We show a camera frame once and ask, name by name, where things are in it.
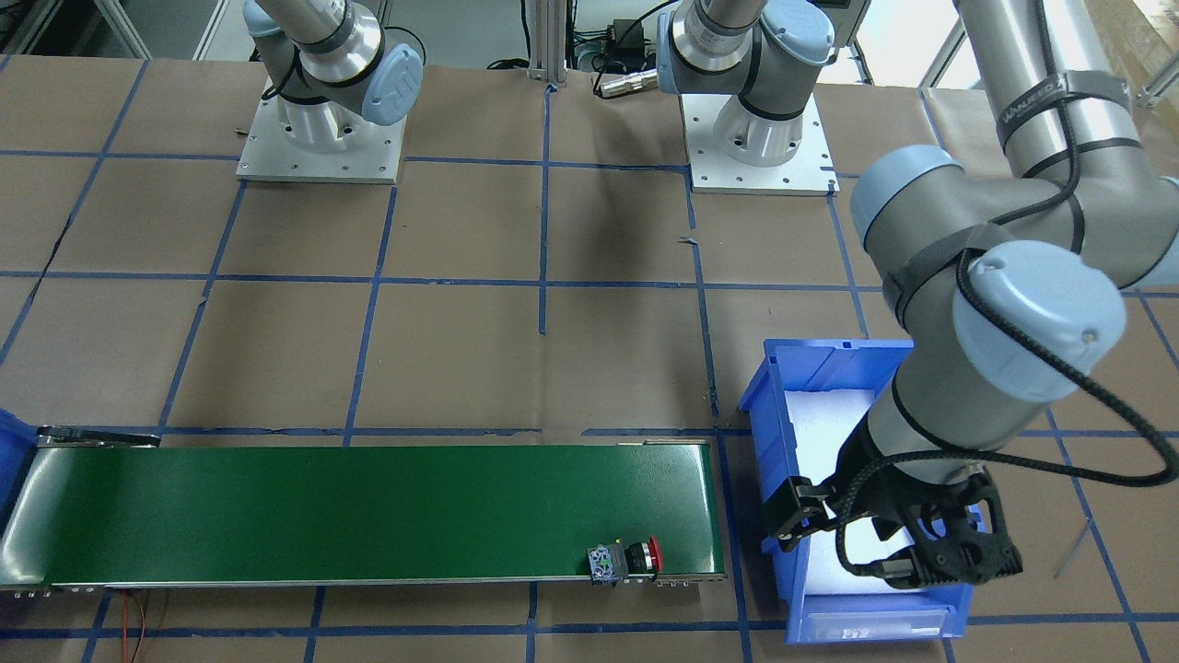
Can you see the blue plastic bin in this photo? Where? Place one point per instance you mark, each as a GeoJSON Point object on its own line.
{"type": "Point", "coordinates": [18, 441]}
{"type": "Point", "coordinates": [820, 365]}

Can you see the red push button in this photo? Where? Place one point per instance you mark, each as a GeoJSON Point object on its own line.
{"type": "Point", "coordinates": [614, 563]}

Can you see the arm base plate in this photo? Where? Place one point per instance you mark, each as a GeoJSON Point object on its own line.
{"type": "Point", "coordinates": [292, 143]}
{"type": "Point", "coordinates": [731, 151]}

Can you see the green conveyor belt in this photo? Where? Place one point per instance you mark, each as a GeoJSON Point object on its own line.
{"type": "Point", "coordinates": [142, 517]}

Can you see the white foam pad bin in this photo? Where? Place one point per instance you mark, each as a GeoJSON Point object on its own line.
{"type": "Point", "coordinates": [822, 421]}

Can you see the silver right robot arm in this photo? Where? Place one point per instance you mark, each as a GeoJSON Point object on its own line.
{"type": "Point", "coordinates": [335, 74]}

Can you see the aluminium frame post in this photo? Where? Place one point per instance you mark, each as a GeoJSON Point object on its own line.
{"type": "Point", "coordinates": [548, 24]}

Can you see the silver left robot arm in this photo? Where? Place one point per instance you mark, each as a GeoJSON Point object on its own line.
{"type": "Point", "coordinates": [1011, 290]}

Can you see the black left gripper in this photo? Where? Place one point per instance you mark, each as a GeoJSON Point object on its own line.
{"type": "Point", "coordinates": [869, 491]}

